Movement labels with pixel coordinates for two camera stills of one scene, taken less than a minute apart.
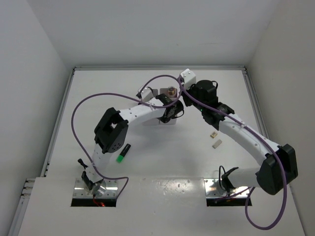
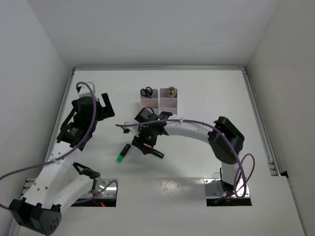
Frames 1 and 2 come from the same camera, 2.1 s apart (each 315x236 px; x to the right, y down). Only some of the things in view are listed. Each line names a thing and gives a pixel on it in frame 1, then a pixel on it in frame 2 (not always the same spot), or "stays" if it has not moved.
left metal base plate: [109, 189] stays
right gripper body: [189, 102] → [140, 141]
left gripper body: [162, 119] → [103, 112]
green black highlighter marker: [120, 157] stays
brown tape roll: [172, 91] stays
